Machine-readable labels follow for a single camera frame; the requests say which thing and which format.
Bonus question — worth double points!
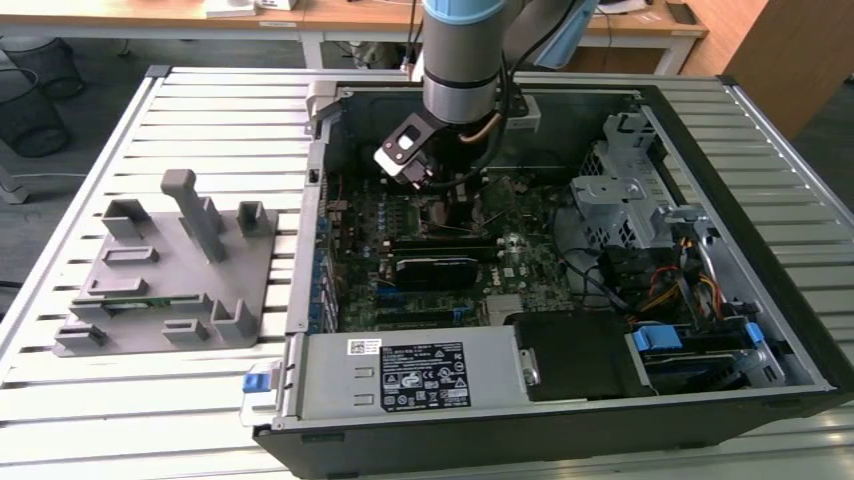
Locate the metal socket cover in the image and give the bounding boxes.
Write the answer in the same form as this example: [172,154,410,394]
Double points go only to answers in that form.
[478,172,533,231]

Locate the CPU socket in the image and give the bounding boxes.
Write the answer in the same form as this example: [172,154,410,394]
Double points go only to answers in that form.
[416,194,488,236]

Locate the RAM slot black clips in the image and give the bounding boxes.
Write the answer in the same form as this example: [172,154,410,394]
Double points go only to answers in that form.
[392,233,500,242]

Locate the RAM slot white clips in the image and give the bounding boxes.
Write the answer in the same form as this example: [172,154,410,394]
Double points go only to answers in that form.
[390,239,500,248]

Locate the silver drive cage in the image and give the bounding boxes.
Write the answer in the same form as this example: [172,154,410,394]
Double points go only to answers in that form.
[569,112,712,251]

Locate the black graphics card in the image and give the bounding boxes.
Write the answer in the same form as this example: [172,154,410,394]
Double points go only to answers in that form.
[390,255,482,292]

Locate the green motherboard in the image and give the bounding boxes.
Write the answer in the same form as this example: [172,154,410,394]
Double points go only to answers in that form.
[317,167,576,335]

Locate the silver chipset heatsink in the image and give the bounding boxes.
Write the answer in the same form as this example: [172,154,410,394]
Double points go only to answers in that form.
[484,294,526,326]

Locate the black expansion slot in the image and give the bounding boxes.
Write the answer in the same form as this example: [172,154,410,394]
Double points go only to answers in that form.
[376,310,468,327]

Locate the black plastic fan shroud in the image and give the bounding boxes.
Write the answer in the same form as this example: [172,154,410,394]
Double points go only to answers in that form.
[505,309,645,404]

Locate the white box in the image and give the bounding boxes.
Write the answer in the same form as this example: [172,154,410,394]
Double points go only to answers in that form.
[204,0,258,19]

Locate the blue disk carrier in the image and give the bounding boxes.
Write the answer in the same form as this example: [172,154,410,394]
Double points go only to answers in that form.
[629,322,765,359]

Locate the grey power supply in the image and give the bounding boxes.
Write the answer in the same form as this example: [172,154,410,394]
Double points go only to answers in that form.
[292,329,534,419]

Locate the grey parts rack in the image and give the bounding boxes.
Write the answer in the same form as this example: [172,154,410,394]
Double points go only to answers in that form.
[51,168,281,359]

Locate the wooden cabinet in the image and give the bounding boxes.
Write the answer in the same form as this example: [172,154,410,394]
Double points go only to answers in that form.
[679,0,854,141]

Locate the green RAM stick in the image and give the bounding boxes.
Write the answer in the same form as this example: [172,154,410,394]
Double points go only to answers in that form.
[98,296,202,312]

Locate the blue case latch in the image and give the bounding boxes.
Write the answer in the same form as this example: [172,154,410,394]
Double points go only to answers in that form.
[242,363,278,394]

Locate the wooden office desk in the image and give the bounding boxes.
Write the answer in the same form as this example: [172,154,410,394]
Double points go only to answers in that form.
[0,0,709,76]

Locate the black PC case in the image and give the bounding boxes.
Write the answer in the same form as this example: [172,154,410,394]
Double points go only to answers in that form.
[250,79,843,479]

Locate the silver disk bay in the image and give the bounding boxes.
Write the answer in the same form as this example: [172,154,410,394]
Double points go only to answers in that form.
[623,319,792,401]

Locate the black mesh waste bin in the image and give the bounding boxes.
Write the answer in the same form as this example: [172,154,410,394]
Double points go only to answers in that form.
[0,67,71,159]
[0,37,87,99]

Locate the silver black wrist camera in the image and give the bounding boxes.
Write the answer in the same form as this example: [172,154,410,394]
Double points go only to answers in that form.
[370,112,442,190]

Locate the small grey wrist camera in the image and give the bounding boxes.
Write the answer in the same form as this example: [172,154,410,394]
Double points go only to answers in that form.
[505,94,541,134]

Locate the wire locking lever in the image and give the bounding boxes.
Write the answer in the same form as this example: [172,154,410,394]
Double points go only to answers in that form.
[482,197,517,229]

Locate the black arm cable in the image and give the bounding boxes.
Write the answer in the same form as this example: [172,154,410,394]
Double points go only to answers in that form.
[425,0,575,190]

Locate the yellow orange power wires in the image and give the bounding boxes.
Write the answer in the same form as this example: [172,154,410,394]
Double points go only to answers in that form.
[636,237,728,321]

